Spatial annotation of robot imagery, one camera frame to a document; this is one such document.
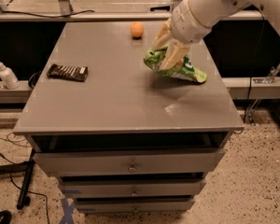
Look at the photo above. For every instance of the middle grey drawer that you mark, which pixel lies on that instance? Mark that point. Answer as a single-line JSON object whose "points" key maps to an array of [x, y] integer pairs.
{"points": [[132, 188]]}

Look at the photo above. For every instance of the top grey drawer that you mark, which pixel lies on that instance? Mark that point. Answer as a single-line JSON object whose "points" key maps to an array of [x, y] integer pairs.
{"points": [[137, 162]]}

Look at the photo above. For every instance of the grey drawer cabinet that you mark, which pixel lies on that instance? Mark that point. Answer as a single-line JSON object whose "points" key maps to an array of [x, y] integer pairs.
{"points": [[123, 105]]}

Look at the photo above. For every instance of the white pump bottle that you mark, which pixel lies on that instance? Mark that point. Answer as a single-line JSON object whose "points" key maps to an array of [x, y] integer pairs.
{"points": [[8, 77]]}

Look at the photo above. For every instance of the bottom grey drawer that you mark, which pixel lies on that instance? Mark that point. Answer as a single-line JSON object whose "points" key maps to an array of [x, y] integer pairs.
{"points": [[112, 206]]}

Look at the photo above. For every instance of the orange fruit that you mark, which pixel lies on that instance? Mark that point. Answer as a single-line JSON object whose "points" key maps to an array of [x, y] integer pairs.
{"points": [[137, 29]]}

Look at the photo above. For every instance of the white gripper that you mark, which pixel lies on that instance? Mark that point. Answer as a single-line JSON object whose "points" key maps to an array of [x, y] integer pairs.
{"points": [[185, 26]]}

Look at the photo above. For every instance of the green snack bag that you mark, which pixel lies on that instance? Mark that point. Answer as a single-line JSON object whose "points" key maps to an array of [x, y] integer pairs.
{"points": [[184, 69]]}

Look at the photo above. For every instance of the black shoe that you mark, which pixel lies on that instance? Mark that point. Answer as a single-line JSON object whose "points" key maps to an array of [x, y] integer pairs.
{"points": [[5, 217]]}

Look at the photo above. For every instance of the black rxbar chocolate bar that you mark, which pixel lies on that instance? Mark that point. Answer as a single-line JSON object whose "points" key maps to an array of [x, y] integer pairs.
{"points": [[72, 73]]}

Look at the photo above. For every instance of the grey drawer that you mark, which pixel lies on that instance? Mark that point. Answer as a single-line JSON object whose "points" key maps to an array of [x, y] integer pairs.
{"points": [[132, 188], [112, 206], [137, 162]]}

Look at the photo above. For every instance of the black stand leg with wheel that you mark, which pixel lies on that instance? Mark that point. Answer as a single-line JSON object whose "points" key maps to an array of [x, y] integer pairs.
{"points": [[27, 168]]}

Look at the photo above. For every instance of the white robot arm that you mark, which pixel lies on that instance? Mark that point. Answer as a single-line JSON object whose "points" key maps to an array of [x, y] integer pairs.
{"points": [[210, 12]]}

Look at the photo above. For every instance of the grey metal rail frame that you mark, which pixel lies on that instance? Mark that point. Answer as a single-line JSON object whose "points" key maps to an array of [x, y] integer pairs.
{"points": [[101, 9]]}

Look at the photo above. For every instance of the blue tape cross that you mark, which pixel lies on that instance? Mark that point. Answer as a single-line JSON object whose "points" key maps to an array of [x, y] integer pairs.
{"points": [[68, 209]]}

